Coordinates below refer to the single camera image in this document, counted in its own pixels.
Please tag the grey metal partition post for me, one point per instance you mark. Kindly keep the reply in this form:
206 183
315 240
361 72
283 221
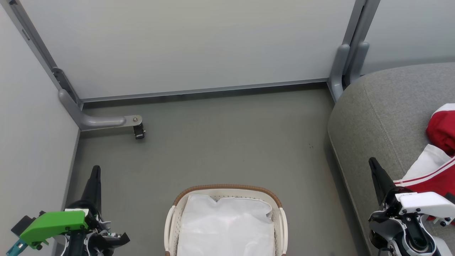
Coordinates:
35 46
357 21

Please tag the red and white clothing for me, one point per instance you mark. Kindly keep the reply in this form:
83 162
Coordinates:
442 129

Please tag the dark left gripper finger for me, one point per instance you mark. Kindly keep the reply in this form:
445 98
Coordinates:
94 192

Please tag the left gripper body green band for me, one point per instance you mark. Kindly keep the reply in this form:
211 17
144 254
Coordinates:
53 224

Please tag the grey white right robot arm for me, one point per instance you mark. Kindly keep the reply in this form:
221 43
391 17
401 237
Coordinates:
408 238

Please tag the white basket with brown rim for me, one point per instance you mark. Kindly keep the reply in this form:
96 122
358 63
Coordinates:
227 187

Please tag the grey curved partition foot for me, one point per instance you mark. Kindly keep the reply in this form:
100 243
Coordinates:
337 71
359 60
96 122

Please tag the grey fabric sofa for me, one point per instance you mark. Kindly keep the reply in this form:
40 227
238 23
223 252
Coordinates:
373 117

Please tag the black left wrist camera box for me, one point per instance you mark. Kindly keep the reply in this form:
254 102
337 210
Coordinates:
25 222

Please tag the white cloth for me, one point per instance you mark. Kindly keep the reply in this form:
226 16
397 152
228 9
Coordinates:
227 227

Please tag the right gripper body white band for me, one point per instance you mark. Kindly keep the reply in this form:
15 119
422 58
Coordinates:
426 202

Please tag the small black caster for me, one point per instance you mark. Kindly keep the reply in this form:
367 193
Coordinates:
139 132

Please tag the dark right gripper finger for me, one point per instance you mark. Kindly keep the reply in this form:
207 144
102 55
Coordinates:
380 181

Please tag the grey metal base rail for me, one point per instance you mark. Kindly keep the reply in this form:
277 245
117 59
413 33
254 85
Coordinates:
202 91

